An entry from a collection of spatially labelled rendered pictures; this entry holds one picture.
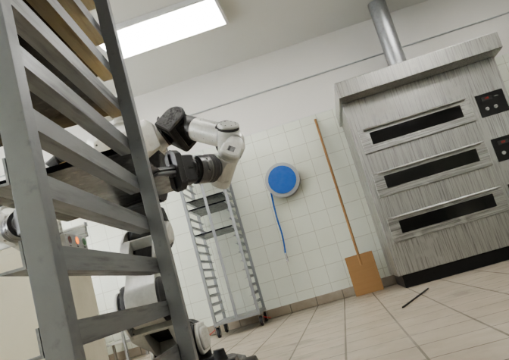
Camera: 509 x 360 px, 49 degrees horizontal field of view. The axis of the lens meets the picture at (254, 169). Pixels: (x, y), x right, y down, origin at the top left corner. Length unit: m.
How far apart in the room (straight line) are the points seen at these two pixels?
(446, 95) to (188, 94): 3.04
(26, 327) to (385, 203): 3.76
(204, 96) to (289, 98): 1.04
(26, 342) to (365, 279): 4.26
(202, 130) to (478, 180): 3.91
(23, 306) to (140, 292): 0.80
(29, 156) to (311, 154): 6.02
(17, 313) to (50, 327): 1.94
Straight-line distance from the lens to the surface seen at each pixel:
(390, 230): 5.45
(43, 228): 0.62
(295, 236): 6.49
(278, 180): 6.41
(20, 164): 0.64
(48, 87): 0.87
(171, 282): 1.20
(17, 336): 2.56
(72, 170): 1.41
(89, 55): 1.22
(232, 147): 1.79
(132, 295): 1.86
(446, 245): 5.53
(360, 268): 6.19
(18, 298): 2.55
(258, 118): 6.73
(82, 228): 2.77
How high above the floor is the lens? 0.42
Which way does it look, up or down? 11 degrees up
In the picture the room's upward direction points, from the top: 16 degrees counter-clockwise
